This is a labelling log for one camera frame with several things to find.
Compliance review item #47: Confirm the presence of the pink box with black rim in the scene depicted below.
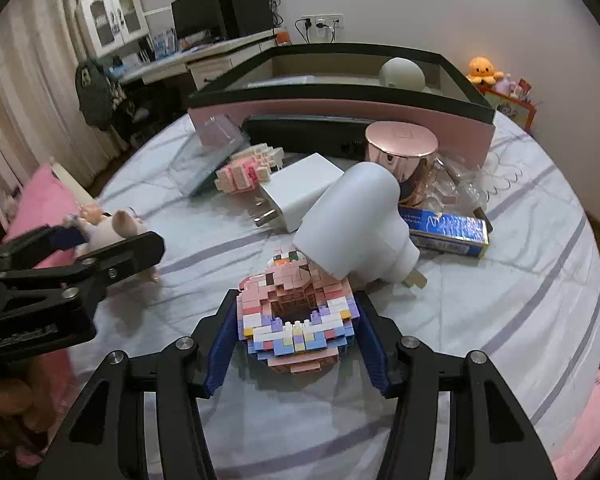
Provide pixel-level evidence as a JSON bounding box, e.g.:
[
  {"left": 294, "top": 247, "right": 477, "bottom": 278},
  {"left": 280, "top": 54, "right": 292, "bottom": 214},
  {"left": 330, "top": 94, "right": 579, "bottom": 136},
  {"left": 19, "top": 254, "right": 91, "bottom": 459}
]
[{"left": 186, "top": 42, "right": 497, "bottom": 166}]

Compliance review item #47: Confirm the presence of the white printed card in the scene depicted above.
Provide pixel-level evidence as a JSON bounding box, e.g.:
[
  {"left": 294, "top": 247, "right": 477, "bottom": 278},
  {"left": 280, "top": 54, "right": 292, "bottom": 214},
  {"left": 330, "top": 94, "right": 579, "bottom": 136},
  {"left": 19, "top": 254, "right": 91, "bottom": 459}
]
[{"left": 247, "top": 75, "right": 316, "bottom": 89}]

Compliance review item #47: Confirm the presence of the white glass-door cabinet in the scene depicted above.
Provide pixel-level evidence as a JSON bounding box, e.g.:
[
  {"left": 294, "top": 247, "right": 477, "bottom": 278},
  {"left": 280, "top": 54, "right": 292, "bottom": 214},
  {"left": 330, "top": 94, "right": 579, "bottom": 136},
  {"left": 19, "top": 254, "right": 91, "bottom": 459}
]
[{"left": 75, "top": 0, "right": 151, "bottom": 58}]

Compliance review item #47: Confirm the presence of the perfume bottle rose gold cap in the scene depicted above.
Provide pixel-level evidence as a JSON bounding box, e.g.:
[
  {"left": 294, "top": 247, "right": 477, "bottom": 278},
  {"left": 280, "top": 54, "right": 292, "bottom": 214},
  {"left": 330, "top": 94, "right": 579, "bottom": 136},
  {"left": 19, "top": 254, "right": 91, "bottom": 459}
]
[{"left": 365, "top": 121, "right": 440, "bottom": 206}]

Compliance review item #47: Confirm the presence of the dark patterned jacket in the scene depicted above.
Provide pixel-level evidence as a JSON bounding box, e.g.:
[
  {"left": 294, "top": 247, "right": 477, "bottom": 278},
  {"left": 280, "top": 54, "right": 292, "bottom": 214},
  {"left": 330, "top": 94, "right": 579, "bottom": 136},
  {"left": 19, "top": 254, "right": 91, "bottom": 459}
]
[{"left": 75, "top": 57, "right": 131, "bottom": 128}]

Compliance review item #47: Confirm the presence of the clear plastic case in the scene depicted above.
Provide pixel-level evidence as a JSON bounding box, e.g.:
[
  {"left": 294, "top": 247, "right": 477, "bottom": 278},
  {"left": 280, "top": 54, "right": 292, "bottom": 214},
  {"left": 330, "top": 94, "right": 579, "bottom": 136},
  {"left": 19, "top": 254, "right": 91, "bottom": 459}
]
[{"left": 170, "top": 114, "right": 251, "bottom": 197}]

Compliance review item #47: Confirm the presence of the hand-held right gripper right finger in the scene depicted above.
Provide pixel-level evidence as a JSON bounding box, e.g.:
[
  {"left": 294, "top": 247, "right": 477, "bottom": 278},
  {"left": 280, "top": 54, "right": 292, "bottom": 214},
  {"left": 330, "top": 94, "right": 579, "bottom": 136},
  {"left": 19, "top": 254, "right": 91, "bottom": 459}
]
[{"left": 352, "top": 292, "right": 561, "bottom": 480}]

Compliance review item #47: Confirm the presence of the white square charger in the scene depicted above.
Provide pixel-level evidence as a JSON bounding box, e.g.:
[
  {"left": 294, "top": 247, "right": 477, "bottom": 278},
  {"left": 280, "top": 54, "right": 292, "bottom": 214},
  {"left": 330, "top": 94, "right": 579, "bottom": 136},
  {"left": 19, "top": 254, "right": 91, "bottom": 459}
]
[{"left": 250, "top": 152, "right": 346, "bottom": 235}]

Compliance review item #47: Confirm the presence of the black office chair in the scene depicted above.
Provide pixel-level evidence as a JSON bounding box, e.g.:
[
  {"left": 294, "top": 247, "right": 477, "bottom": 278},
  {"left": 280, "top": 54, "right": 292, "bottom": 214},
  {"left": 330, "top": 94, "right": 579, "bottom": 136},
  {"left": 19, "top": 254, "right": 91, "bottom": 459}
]
[{"left": 112, "top": 87, "right": 191, "bottom": 146}]

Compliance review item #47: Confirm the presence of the white bed frame post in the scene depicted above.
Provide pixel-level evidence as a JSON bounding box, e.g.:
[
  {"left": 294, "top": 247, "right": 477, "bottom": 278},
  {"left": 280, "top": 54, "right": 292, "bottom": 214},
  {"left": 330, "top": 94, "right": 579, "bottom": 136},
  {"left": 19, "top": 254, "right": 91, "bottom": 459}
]
[{"left": 50, "top": 160, "right": 98, "bottom": 201}]

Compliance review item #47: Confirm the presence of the black computer monitor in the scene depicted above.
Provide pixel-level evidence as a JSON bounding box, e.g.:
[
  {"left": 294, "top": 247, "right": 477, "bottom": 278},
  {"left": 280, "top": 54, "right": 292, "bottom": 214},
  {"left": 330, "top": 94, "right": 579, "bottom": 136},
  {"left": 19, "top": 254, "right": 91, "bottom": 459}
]
[{"left": 171, "top": 0, "right": 227, "bottom": 41}]

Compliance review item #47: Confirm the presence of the beige curtain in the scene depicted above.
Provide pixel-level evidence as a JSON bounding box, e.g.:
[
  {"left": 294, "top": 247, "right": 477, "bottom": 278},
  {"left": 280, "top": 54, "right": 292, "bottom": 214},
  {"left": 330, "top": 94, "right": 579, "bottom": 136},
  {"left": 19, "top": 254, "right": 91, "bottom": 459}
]
[{"left": 0, "top": 0, "right": 131, "bottom": 186}]

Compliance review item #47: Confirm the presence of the pink blanket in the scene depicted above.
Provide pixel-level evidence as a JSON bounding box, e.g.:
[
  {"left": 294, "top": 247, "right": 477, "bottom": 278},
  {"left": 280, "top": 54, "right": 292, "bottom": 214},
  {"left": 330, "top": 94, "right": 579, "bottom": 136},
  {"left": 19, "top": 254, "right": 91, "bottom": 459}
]
[{"left": 0, "top": 162, "right": 81, "bottom": 271}]

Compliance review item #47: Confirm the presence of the black computer tower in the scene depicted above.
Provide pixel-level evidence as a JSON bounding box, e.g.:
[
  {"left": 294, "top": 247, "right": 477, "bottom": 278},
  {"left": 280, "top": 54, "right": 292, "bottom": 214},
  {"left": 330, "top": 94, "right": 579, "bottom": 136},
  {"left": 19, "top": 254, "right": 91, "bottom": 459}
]
[{"left": 215, "top": 0, "right": 276, "bottom": 40}]

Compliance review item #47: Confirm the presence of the blue rectangular box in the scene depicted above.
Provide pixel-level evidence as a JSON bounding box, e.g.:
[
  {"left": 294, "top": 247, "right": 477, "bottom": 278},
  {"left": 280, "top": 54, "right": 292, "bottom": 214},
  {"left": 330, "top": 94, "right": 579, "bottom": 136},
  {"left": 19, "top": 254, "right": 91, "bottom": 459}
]
[{"left": 397, "top": 205, "right": 493, "bottom": 260}]

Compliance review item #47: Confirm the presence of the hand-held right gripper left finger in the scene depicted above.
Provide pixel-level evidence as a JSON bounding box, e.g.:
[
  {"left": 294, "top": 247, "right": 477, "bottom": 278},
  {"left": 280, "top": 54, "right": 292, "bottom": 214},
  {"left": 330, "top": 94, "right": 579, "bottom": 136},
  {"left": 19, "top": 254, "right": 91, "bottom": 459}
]
[{"left": 35, "top": 289, "right": 241, "bottom": 480}]

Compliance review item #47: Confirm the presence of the small pink doll toy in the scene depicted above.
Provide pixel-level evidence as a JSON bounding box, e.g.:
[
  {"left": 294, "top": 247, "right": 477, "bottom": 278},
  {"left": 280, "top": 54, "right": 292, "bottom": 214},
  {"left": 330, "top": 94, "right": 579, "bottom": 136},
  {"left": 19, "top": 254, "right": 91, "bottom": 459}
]
[{"left": 62, "top": 208, "right": 161, "bottom": 283}]

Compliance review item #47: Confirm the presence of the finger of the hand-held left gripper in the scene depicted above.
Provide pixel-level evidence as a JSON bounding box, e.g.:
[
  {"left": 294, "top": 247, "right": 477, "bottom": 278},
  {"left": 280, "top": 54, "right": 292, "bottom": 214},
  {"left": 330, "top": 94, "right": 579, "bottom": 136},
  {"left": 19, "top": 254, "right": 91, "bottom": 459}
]
[
  {"left": 62, "top": 231, "right": 167, "bottom": 306},
  {"left": 0, "top": 225, "right": 86, "bottom": 272}
]

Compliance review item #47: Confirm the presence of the person's left hand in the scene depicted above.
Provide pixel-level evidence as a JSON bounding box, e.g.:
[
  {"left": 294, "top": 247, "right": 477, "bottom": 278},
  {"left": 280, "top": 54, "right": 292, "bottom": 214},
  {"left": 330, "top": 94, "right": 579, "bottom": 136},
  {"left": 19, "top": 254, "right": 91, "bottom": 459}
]
[{"left": 0, "top": 375, "right": 48, "bottom": 461}]

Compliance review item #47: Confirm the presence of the white wall outlet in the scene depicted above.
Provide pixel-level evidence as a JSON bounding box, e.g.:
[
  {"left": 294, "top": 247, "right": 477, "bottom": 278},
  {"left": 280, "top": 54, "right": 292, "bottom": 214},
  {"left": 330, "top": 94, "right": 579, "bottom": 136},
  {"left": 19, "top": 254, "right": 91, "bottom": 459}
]
[{"left": 301, "top": 14, "right": 345, "bottom": 32}]

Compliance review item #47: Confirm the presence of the red tin box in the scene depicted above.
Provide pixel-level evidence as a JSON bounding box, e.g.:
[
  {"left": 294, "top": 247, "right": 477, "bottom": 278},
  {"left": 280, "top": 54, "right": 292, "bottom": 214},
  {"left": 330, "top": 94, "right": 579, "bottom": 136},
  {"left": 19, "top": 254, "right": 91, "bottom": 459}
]
[{"left": 480, "top": 77, "right": 538, "bottom": 131}]

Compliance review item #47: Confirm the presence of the purple plush toy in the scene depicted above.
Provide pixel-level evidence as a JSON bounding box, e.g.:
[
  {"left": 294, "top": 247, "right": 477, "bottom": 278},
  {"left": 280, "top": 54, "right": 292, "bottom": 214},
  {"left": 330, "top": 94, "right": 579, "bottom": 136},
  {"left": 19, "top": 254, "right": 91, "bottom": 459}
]
[{"left": 490, "top": 74, "right": 520, "bottom": 97}]

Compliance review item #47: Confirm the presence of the orange octopus plush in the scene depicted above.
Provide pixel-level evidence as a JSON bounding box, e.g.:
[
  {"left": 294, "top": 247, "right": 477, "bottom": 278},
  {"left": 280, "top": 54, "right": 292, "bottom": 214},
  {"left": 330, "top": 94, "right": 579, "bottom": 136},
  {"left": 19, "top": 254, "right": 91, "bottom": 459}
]
[{"left": 466, "top": 56, "right": 505, "bottom": 85}]

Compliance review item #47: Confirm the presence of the pink building block donut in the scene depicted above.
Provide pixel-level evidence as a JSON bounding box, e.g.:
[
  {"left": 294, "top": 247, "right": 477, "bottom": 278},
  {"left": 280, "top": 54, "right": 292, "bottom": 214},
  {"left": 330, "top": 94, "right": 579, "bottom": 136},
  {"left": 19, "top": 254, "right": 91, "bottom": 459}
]
[{"left": 236, "top": 245, "right": 358, "bottom": 375}]

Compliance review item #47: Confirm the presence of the white desk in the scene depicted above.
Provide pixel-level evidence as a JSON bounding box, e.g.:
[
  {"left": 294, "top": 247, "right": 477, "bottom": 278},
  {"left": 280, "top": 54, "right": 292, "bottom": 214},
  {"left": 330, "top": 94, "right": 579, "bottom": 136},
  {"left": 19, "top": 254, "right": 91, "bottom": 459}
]
[{"left": 117, "top": 30, "right": 281, "bottom": 92}]

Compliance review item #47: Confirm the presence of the pink building block cake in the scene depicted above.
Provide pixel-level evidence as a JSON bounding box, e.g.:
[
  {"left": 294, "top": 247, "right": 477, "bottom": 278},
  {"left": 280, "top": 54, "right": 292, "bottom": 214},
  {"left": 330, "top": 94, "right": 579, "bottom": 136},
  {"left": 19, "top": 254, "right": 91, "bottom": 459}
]
[{"left": 215, "top": 142, "right": 286, "bottom": 196}]

